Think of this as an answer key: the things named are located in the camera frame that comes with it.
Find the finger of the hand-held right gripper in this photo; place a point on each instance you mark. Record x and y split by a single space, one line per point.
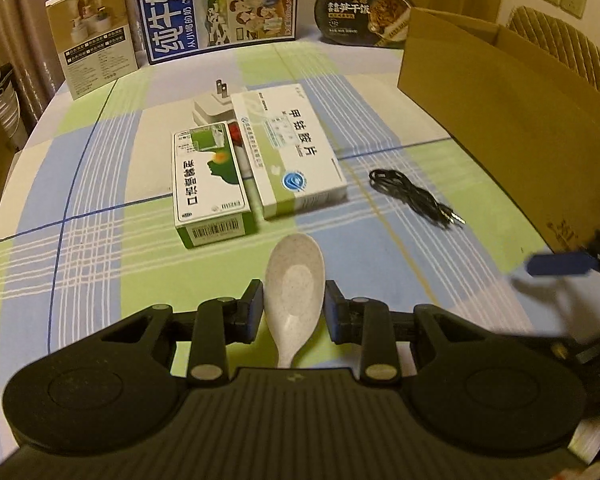
555 264

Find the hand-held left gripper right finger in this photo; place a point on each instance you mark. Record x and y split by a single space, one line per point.
334 312

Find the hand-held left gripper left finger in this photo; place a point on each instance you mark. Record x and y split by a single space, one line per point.
252 312

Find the white speckled spoon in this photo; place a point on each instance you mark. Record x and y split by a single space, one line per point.
295 270

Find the green white medicine box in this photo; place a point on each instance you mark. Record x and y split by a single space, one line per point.
210 185

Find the brown cardboard box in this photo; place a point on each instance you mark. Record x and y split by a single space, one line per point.
505 110

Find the red candy packet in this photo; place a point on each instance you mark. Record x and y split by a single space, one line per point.
240 147

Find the white blue medicine box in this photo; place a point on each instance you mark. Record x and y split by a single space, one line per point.
290 150

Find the checkered cloth desktop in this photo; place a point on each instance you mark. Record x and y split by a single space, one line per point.
105 210

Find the white charger plug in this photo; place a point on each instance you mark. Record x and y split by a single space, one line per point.
212 107

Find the black instant rice bowl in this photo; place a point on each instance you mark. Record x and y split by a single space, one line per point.
362 12

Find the large blue printed milk box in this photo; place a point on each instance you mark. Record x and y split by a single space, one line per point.
220 5

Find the beige humidifier box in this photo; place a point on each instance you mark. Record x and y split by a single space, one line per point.
92 35

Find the striped paper bag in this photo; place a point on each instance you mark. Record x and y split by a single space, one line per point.
7 105

